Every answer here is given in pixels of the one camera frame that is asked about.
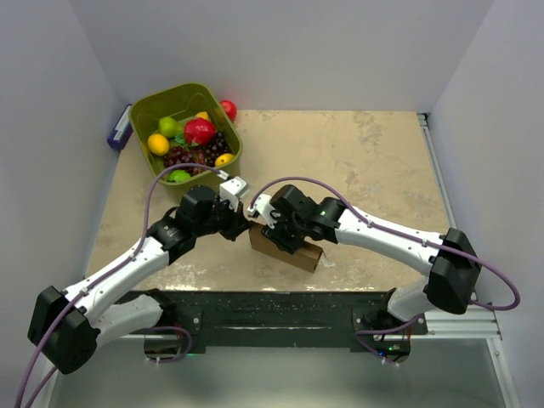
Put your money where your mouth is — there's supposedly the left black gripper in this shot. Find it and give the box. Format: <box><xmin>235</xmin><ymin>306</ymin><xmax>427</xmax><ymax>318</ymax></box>
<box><xmin>195</xmin><ymin>195</ymin><xmax>252</xmax><ymax>242</ymax></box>

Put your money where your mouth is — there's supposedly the brown cardboard box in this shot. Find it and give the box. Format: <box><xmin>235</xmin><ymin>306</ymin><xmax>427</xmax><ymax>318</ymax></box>
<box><xmin>248</xmin><ymin>223</ymin><xmax>324</xmax><ymax>274</ymax></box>

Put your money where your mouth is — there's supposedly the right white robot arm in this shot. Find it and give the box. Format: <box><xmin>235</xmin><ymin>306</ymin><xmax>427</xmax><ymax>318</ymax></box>
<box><xmin>248</xmin><ymin>184</ymin><xmax>481</xmax><ymax>334</ymax></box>

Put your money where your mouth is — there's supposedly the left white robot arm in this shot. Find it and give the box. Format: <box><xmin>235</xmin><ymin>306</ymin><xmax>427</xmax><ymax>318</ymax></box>
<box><xmin>28</xmin><ymin>177</ymin><xmax>249</xmax><ymax>374</ymax></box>

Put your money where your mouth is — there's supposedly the blue white small box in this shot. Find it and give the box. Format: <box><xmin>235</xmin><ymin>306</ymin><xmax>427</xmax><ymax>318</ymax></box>
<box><xmin>107</xmin><ymin>105</ymin><xmax>133</xmax><ymax>151</ymax></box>

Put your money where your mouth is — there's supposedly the green fruit front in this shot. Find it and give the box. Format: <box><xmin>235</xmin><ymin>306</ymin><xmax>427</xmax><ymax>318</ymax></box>
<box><xmin>167</xmin><ymin>169</ymin><xmax>191</xmax><ymax>183</ymax></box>

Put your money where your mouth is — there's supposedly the dark purple grape bunch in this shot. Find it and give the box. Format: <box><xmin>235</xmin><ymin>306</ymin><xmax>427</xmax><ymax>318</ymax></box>
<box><xmin>162</xmin><ymin>132</ymin><xmax>234</xmax><ymax>167</ymax></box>

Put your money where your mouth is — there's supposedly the yellow lemon right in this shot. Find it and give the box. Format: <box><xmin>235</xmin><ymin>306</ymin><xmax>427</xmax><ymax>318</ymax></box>
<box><xmin>215</xmin><ymin>153</ymin><xmax>235</xmax><ymax>167</ymax></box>

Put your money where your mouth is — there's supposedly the yellow lemon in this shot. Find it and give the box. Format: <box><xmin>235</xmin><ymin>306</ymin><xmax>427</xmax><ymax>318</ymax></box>
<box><xmin>215</xmin><ymin>153</ymin><xmax>235</xmax><ymax>167</ymax></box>
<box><xmin>147</xmin><ymin>133</ymin><xmax>170</xmax><ymax>156</ymax></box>

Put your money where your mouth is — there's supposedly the yellow lemon left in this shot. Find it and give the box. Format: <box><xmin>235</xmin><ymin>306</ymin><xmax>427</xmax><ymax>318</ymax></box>
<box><xmin>147</xmin><ymin>133</ymin><xmax>170</xmax><ymax>156</ymax></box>

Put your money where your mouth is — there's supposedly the red pomegranate in bin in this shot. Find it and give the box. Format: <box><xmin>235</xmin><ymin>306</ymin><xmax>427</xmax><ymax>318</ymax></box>
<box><xmin>183</xmin><ymin>118</ymin><xmax>216</xmax><ymax>146</ymax></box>

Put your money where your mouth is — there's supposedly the green pear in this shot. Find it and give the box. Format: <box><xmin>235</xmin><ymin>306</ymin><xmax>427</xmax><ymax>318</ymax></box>
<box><xmin>158</xmin><ymin>116</ymin><xmax>184</xmax><ymax>139</ymax></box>

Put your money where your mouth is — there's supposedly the yellow fruit at back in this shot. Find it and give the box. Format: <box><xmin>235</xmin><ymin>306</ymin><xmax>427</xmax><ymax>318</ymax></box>
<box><xmin>195</xmin><ymin>111</ymin><xmax>211</xmax><ymax>122</ymax></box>

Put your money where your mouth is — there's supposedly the red apple outside bin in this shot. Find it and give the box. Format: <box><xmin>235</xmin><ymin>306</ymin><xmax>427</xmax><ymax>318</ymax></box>
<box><xmin>220</xmin><ymin>99</ymin><xmax>238</xmax><ymax>122</ymax></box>

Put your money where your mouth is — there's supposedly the green plastic bin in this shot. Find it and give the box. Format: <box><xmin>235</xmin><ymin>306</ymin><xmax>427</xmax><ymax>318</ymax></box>
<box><xmin>129</xmin><ymin>83</ymin><xmax>243</xmax><ymax>200</ymax></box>

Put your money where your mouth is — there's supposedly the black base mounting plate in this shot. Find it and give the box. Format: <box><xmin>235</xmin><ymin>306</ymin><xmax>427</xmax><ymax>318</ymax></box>
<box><xmin>144</xmin><ymin>289</ymin><xmax>428</xmax><ymax>360</ymax></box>

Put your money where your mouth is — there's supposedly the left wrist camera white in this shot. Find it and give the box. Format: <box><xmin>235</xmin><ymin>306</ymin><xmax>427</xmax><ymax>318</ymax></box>
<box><xmin>218</xmin><ymin>176</ymin><xmax>249</xmax><ymax>211</ymax></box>

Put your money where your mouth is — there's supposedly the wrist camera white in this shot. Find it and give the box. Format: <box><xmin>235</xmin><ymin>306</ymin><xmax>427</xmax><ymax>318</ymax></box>
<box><xmin>218</xmin><ymin>176</ymin><xmax>249</xmax><ymax>211</ymax></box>
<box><xmin>247</xmin><ymin>194</ymin><xmax>281</xmax><ymax>229</ymax></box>

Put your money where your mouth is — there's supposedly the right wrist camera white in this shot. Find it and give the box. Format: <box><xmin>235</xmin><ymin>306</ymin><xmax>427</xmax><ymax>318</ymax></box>
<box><xmin>247</xmin><ymin>194</ymin><xmax>281</xmax><ymax>229</ymax></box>

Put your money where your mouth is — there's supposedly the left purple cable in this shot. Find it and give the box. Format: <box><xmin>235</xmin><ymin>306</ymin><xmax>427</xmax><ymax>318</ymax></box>
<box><xmin>14</xmin><ymin>162</ymin><xmax>229</xmax><ymax>408</ymax></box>

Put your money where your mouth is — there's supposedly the aluminium frame rail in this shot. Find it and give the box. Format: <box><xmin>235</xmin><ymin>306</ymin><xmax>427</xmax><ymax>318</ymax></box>
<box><xmin>417</xmin><ymin>113</ymin><xmax>502</xmax><ymax>341</ymax></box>

